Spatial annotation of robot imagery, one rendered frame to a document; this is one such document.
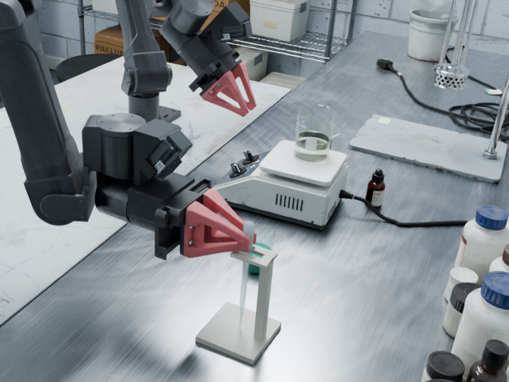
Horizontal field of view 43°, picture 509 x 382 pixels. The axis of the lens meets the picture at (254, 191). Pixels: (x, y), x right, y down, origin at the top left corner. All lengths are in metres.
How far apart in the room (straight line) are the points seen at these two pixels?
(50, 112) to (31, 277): 0.26
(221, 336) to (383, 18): 2.81
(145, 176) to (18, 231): 0.32
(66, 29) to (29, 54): 3.67
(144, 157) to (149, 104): 0.58
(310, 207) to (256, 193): 0.09
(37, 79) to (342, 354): 0.48
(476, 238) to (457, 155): 0.45
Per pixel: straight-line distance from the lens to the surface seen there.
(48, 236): 1.02
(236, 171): 1.07
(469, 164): 1.35
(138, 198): 0.76
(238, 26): 1.08
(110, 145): 0.77
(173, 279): 0.92
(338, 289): 0.93
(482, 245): 0.95
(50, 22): 4.48
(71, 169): 0.79
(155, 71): 1.29
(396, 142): 1.39
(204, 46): 1.10
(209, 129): 1.37
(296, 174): 1.02
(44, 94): 0.77
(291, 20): 3.27
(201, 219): 0.73
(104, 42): 3.76
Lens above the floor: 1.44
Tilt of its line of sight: 29 degrees down
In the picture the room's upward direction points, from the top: 5 degrees clockwise
